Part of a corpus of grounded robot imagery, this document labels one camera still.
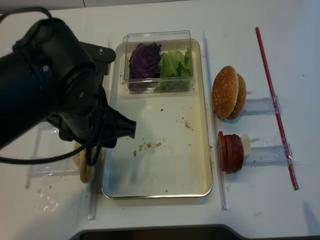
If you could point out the clear plastic vegetable box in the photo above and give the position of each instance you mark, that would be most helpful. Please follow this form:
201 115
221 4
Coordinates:
169 40

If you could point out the clear inner right rail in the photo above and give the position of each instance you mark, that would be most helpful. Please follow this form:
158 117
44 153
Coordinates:
220 174

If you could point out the clear tape patch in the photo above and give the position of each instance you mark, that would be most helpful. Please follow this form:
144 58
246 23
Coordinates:
48 199

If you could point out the green lettuce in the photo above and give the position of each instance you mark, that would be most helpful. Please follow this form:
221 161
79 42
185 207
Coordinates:
174 64

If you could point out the clear lane sesame bun right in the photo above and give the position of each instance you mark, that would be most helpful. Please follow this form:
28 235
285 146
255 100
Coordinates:
261 106

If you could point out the clear lane tomato left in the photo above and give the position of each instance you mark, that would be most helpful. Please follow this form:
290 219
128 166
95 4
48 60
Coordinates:
45 126

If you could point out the cream metal tray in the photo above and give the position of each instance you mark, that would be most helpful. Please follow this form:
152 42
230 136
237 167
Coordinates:
169 157

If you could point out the clear lane bun left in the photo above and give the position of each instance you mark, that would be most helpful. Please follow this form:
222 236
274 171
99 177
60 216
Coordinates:
66 167

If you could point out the sesame bun rear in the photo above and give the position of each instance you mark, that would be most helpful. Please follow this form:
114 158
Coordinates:
241 99

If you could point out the meat patty stack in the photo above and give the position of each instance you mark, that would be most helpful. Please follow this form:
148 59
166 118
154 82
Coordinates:
231 152

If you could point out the clear lane patty right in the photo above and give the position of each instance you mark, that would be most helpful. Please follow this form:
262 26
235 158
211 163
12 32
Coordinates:
277 155

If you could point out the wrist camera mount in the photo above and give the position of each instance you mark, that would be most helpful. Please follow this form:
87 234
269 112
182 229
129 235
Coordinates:
102 56

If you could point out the red outer right rail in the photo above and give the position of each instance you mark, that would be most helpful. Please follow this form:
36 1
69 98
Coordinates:
284 141

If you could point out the purple cabbage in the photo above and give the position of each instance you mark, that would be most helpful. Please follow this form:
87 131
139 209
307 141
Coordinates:
143 64

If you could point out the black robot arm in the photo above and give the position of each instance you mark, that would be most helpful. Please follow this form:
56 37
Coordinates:
52 77

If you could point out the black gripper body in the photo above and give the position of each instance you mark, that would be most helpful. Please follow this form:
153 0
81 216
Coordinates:
97 125

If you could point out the white pusher block patty lane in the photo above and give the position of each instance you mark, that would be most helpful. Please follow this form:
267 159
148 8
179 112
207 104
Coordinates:
245 145

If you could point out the bun half slice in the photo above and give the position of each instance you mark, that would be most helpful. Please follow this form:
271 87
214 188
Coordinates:
80 161

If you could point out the sesame bun front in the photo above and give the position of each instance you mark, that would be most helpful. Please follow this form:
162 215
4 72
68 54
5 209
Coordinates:
225 91

